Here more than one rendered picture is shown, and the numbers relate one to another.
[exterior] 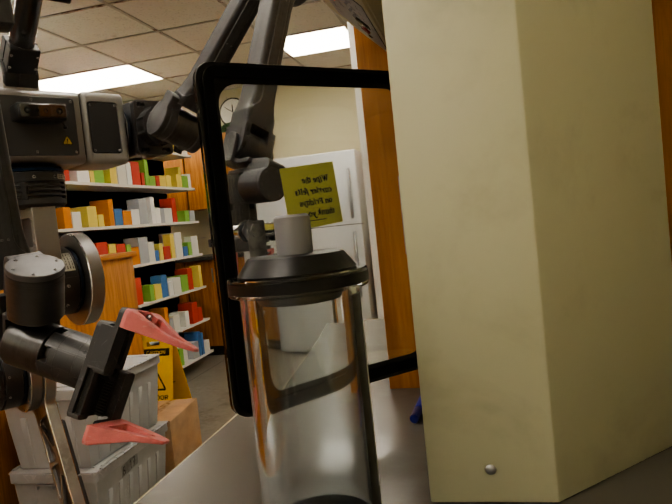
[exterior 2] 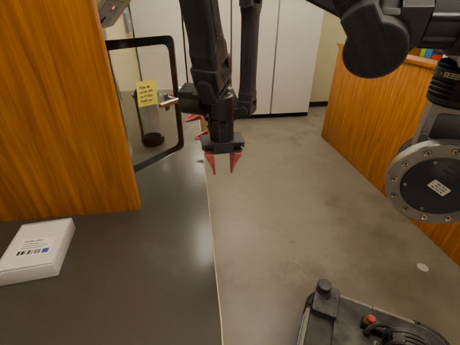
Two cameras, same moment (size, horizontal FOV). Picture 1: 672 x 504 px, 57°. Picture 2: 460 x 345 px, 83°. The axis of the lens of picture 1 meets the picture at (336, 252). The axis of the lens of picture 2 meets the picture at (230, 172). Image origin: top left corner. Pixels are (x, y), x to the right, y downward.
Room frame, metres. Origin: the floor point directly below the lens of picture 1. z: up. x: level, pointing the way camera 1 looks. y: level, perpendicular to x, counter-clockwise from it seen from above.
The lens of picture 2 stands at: (1.63, -0.03, 1.46)
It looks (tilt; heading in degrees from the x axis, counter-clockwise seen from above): 32 degrees down; 159
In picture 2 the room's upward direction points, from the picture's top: straight up
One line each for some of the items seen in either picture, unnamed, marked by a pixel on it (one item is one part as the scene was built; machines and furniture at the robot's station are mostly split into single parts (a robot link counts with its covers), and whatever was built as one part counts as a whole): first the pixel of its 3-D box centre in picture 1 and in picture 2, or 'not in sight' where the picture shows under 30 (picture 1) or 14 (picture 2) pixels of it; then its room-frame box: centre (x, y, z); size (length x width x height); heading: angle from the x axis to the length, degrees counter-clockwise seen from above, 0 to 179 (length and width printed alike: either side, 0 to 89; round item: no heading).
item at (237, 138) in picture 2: not in sight; (221, 131); (1.08, 0.16, 1.21); 0.10 x 0.07 x 0.07; 79
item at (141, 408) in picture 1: (90, 407); not in sight; (2.71, 1.15, 0.49); 0.60 x 0.42 x 0.33; 167
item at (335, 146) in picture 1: (328, 230); (144, 108); (0.77, 0.01, 1.19); 0.30 x 0.01 x 0.40; 123
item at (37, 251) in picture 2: not in sight; (39, 248); (1.05, -0.31, 0.96); 0.16 x 0.12 x 0.04; 172
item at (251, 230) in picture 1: (255, 246); not in sight; (0.70, 0.09, 1.18); 0.02 x 0.02 x 0.06; 33
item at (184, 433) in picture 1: (160, 435); not in sight; (3.31, 1.04, 0.14); 0.41 x 0.32 x 0.28; 173
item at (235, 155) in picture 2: not in sight; (226, 157); (1.08, 0.17, 1.14); 0.07 x 0.07 x 0.09; 79
